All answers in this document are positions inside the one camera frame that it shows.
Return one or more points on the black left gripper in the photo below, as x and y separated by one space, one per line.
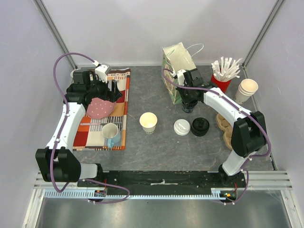
113 95

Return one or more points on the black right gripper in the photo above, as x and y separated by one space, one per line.
188 98

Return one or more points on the black paper cup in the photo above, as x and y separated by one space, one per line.
188 107

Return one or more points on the white plastic cup lid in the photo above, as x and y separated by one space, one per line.
181 127

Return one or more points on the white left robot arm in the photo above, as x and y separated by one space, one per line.
56 161

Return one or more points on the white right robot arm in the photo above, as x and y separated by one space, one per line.
248 128

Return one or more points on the pink dotted plate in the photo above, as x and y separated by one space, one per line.
99 108

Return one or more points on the green patterned paper bag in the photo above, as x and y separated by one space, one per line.
175 58

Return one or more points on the grey ceramic mug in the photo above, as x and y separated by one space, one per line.
72 72

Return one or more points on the red ribbed paper cup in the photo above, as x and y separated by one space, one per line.
222 85

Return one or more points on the white wrapped straws bundle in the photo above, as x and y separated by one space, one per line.
226 69

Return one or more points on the light blue ceramic mug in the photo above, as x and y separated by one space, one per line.
112 134

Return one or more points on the colourful patterned placemat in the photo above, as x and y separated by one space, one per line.
90 137

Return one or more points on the black plastic lid stack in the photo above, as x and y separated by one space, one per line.
199 126

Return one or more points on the white paper cup stack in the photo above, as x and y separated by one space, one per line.
245 89

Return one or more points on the brown pulp cup carrier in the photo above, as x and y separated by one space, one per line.
227 129

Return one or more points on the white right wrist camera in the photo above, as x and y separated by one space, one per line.
180 77

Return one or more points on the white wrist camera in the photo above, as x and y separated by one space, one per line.
180 77
101 70

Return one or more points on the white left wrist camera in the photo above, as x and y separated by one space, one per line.
101 70

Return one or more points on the pink handled knife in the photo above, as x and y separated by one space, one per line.
96 124

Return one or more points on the aluminium frame post left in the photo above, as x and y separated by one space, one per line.
51 25

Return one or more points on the aluminium frame post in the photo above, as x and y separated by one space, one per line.
263 31
51 25

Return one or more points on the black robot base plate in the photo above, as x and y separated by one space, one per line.
170 182

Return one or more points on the aluminium frame post right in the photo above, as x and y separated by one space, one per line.
263 31

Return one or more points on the white slotted cable duct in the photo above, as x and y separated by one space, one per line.
95 195

